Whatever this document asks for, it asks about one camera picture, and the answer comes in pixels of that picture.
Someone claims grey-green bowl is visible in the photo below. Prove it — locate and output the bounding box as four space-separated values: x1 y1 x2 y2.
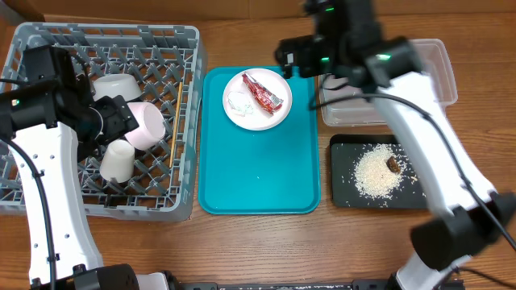
93 74 142 102

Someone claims pink bowl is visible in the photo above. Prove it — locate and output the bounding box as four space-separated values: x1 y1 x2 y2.
125 101 166 151

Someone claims white paper cup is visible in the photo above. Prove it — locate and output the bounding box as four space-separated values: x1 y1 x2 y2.
100 139 135 183

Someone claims red snack wrapper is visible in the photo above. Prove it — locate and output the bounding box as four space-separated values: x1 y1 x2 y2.
242 72 283 114

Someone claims white round plate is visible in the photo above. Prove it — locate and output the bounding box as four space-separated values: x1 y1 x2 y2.
223 68 293 131

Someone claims wooden chopstick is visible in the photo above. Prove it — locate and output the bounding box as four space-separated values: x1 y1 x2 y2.
169 81 183 168

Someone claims white tissue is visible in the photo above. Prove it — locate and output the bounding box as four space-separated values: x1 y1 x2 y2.
227 91 254 117

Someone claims white rice pile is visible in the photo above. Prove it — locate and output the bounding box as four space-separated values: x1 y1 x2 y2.
340 143 420 207

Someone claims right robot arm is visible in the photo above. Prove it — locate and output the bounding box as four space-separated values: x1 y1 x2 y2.
275 1 515 289

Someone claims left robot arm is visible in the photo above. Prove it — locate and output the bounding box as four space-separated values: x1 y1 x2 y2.
1 45 139 289

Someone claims grey plastic dishwasher rack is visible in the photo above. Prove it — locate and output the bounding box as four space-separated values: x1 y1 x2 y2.
1 23 206 222

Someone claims black waste tray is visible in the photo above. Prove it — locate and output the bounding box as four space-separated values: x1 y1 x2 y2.
329 134 431 210

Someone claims clear plastic bin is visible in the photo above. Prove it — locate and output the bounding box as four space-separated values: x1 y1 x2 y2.
319 39 458 126

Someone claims teal plastic serving tray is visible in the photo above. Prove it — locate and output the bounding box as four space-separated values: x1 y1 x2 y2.
198 66 321 215

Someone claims cardboard backdrop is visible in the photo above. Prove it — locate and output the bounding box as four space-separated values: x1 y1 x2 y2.
1 0 515 26

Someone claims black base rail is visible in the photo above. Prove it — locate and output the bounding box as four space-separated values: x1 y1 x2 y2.
169 275 395 290

